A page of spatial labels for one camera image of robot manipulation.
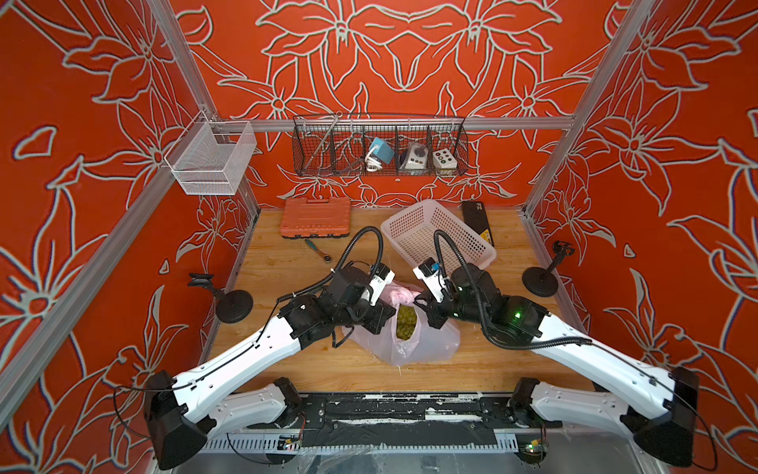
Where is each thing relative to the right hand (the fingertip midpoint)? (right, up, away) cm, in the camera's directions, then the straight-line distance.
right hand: (407, 300), depth 69 cm
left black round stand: (-54, -7, +23) cm, 59 cm away
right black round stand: (+49, 0, +29) cm, 57 cm away
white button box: (+15, +41, +26) cm, 51 cm away
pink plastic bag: (+5, -11, +2) cm, 13 cm away
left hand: (-3, -2, 0) cm, 4 cm away
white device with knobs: (+5, +41, +22) cm, 47 cm away
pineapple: (0, -6, +2) cm, 6 cm away
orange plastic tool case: (-34, +22, +43) cm, 59 cm away
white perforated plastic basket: (+6, +16, +45) cm, 48 cm away
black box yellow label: (+33, +23, +48) cm, 62 cm away
